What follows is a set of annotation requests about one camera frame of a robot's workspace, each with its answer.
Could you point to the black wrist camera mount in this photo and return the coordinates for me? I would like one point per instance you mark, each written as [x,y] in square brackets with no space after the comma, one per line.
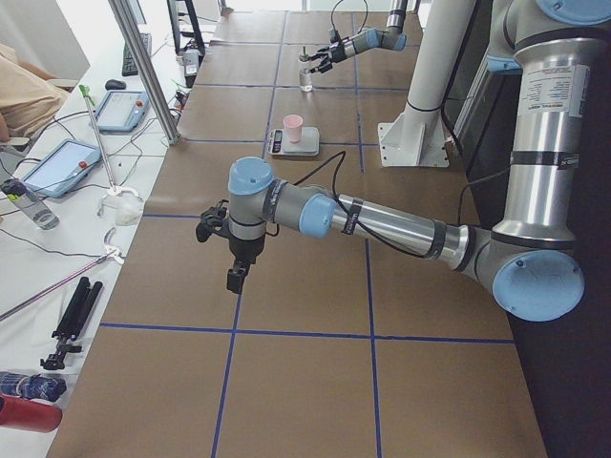
[213,222]

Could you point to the clear plastic water bottle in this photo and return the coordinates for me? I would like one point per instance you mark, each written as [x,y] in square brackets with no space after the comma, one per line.
[30,204]

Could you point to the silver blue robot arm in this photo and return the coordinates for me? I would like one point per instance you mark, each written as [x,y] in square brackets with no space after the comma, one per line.
[525,260]
[382,33]

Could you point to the near blue teach pendant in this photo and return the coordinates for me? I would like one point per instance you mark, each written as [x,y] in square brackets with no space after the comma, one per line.
[62,169]

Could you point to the glass sauce dispenser bottle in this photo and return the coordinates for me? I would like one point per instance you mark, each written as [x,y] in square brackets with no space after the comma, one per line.
[305,78]

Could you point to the black computer mouse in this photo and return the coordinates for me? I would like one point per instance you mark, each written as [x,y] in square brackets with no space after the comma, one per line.
[115,85]

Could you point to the crumpled white cloth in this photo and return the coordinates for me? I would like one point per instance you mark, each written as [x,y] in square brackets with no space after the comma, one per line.
[125,209]

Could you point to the blue teach pendant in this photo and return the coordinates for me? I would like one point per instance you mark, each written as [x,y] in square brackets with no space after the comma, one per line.
[120,111]
[62,169]

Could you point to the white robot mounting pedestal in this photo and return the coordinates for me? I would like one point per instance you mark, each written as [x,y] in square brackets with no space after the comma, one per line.
[416,137]

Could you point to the green tipped reacher grabber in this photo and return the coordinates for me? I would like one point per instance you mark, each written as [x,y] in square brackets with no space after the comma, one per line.
[114,189]

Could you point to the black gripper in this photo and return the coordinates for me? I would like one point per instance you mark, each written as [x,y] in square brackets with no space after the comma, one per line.
[337,52]
[243,248]

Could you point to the small grey adapter box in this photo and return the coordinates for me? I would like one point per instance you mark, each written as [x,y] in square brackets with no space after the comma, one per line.
[191,62]

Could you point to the red metal bottle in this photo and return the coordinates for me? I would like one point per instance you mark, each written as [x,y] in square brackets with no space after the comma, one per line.
[28,415]

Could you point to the black mini tripod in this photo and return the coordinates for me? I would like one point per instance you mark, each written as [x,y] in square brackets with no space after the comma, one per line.
[72,323]

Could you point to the aluminium frame post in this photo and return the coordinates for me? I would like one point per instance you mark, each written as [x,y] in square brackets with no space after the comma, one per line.
[127,24]

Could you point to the seated person beige shirt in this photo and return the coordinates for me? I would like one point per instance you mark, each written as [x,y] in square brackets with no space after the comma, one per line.
[28,100]

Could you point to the pink reacher grabber stick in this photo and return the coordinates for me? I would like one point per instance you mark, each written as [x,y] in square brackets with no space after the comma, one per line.
[111,252]

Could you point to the digital kitchen scale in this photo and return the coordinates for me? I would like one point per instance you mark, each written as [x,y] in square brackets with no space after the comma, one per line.
[308,145]

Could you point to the far blue teach pendant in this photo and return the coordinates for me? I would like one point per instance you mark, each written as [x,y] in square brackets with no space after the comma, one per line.
[120,111]

